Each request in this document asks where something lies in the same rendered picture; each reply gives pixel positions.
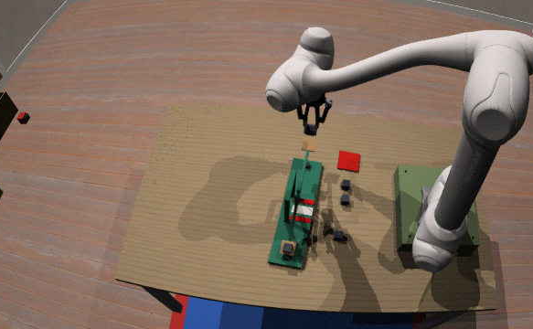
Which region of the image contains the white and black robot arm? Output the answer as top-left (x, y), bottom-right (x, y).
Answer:
top-left (265, 27), bottom-right (533, 272)

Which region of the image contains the red flat square plate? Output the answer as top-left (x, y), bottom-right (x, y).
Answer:
top-left (337, 151), bottom-right (360, 172)

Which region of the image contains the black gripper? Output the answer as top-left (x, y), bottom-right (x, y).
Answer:
top-left (297, 93), bottom-right (333, 136)

